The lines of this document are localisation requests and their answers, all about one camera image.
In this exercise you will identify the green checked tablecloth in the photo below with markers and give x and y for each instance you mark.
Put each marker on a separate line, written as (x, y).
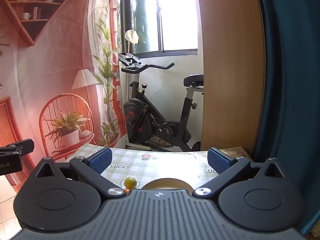
(155, 165)

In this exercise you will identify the dark blue curtain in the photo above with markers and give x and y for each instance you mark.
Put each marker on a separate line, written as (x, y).
(292, 80)

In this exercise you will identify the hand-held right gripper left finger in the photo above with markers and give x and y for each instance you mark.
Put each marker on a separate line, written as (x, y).
(101, 161)

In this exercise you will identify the cream round plate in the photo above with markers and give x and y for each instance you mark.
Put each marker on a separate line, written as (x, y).
(165, 182)

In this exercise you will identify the green apple far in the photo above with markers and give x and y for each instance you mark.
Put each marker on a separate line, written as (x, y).
(130, 182)

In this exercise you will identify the printed wall cloth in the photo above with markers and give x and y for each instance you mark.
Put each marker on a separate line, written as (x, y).
(50, 67)

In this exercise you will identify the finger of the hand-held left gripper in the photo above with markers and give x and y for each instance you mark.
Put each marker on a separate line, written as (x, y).
(26, 145)
(10, 151)

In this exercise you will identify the white cloth cap on stand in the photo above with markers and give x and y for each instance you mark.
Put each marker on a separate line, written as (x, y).
(131, 36)

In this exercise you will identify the wooden panel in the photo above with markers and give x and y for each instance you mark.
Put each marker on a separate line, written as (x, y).
(230, 67)

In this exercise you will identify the black exercise bike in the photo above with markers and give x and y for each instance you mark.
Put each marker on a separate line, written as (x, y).
(140, 120)

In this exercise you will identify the window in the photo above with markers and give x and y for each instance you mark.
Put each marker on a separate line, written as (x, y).
(175, 17)

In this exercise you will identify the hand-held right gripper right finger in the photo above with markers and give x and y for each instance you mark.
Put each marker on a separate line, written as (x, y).
(220, 161)

